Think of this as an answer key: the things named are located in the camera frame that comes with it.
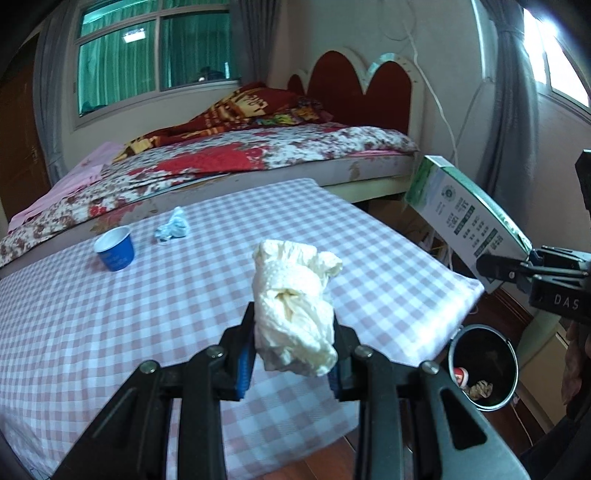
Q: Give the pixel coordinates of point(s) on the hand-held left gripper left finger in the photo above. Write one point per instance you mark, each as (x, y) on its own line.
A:
(244, 369)

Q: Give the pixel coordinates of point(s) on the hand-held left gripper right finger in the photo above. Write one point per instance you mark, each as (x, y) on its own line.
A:
(334, 381)

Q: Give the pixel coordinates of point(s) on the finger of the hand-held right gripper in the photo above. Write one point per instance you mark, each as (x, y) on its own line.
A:
(501, 267)
(561, 263)

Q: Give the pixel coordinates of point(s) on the green white carton box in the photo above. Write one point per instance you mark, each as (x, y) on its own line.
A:
(461, 217)

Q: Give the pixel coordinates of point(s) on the cream paper napkin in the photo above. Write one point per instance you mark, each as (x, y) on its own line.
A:
(291, 304)

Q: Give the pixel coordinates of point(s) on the black bin with metal rim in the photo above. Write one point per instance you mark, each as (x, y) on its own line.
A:
(494, 350)

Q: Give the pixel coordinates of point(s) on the tan paper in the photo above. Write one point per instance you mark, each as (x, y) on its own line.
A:
(480, 390)

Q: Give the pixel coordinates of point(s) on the person's right hand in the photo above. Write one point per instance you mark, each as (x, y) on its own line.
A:
(577, 364)

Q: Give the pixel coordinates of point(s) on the pink checkered tablecloth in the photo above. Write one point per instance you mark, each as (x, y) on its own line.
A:
(138, 314)

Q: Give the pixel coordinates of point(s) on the crumpled blue white tissue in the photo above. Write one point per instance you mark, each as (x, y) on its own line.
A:
(173, 228)

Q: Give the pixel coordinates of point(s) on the grey curtain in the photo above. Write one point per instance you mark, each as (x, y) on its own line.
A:
(512, 101)
(254, 41)
(55, 92)

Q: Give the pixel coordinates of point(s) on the blue paper cup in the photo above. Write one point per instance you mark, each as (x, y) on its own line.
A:
(117, 256)

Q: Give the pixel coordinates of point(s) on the bright side window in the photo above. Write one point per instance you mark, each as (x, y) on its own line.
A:
(568, 60)

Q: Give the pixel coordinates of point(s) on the floral bedspread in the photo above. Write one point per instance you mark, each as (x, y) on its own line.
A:
(277, 147)

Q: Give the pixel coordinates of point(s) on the red white scalloped headboard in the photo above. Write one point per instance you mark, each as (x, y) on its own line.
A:
(351, 87)

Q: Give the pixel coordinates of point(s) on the red printed blanket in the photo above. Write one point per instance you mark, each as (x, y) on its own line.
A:
(221, 115)

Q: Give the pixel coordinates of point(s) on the pink bed sheet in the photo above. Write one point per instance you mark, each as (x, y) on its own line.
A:
(78, 175)

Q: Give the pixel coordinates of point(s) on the brown wooden door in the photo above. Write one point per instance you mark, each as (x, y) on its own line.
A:
(23, 138)

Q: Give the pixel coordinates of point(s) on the green glass window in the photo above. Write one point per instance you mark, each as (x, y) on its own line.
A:
(120, 64)

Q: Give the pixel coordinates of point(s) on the white bed frame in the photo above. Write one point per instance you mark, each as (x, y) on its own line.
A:
(369, 187)

